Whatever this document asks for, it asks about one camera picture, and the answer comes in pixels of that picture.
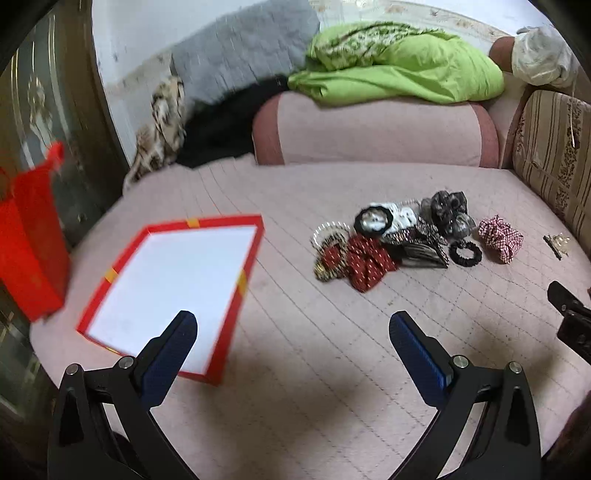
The grey quilted blanket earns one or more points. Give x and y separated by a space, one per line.
240 50

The dark glass door cabinet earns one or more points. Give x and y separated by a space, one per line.
60 92

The black cloth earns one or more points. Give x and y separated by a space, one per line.
221 129

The leaf print cloth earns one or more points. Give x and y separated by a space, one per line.
161 120

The red shallow cardboard box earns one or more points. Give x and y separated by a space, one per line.
175 277

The pink quilted mattress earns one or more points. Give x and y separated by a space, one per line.
323 346

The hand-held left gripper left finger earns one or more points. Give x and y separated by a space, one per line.
168 364

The black hair comb clip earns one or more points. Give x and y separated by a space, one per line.
422 256

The black scalloped scrunchie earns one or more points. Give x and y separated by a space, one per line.
455 253

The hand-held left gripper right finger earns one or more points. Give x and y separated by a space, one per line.
418 364

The red plaid scrunchie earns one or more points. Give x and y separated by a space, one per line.
501 237

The white plastic bag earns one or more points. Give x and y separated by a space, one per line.
545 55

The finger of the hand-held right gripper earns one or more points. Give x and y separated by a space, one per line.
565 297
577 334

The lime green cloth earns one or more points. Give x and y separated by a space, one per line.
415 69

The black lace hair clip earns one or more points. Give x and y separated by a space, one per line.
418 233

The white dotted scrunchie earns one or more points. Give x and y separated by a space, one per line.
406 214

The grey organza scrunchie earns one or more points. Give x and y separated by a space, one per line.
445 207

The reddish brown cushion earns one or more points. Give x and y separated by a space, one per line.
501 53

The red dotted scrunchie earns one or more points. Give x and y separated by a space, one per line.
364 263

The striped floral cushion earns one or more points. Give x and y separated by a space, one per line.
554 157

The pink bolster cushion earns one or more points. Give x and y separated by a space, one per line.
369 134

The red shopping bag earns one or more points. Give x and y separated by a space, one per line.
32 240

